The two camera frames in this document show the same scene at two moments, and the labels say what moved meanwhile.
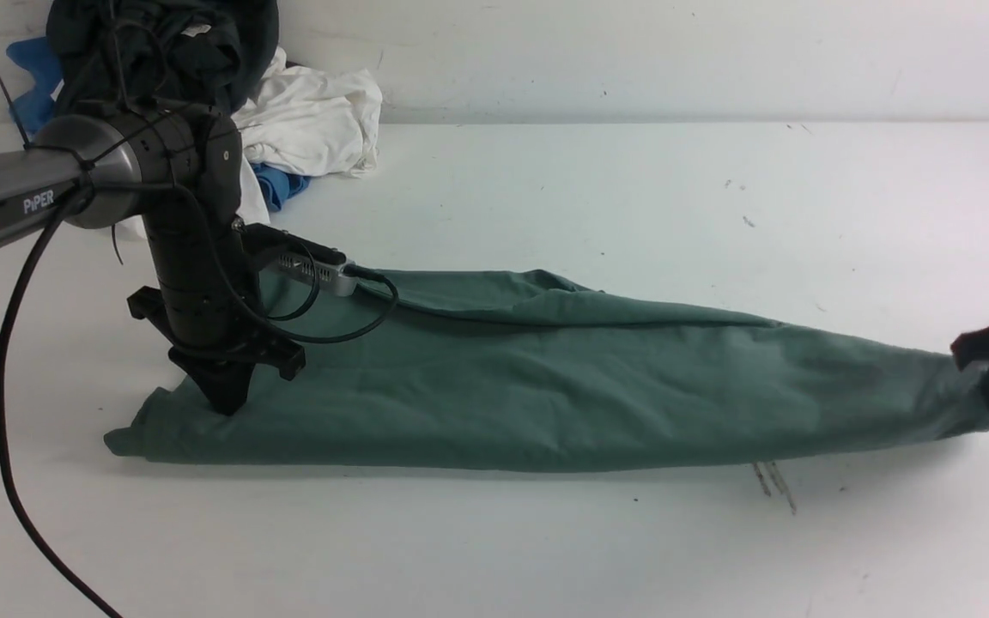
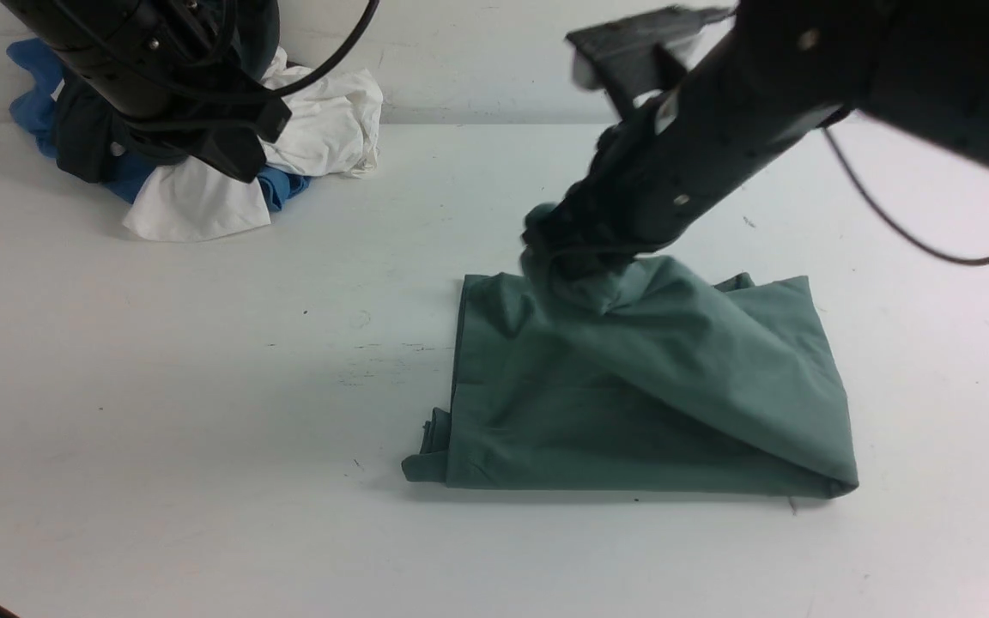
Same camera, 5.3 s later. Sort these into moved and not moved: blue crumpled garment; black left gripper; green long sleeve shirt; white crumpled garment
Moved: black left gripper; green long sleeve shirt
Not moved: white crumpled garment; blue crumpled garment
